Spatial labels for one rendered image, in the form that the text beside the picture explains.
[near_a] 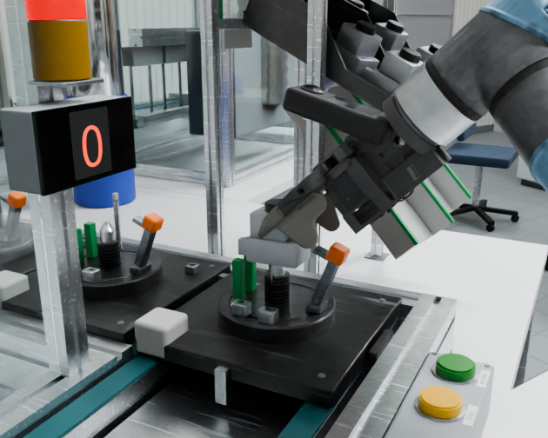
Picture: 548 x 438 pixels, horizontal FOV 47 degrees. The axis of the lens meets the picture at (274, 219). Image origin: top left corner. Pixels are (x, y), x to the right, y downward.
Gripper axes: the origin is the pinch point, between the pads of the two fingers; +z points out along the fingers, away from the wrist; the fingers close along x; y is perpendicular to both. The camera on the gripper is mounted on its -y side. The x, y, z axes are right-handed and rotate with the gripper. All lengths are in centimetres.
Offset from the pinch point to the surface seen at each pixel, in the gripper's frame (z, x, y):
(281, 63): 34, 116, -46
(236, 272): 7.4, -2.0, 2.0
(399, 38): -14.4, 41.6, -12.7
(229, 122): 44, 86, -37
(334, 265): -2.8, -0.7, 8.4
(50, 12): -8.5, -21.3, -22.9
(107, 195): 67, 54, -38
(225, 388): 9.3, -13.1, 11.2
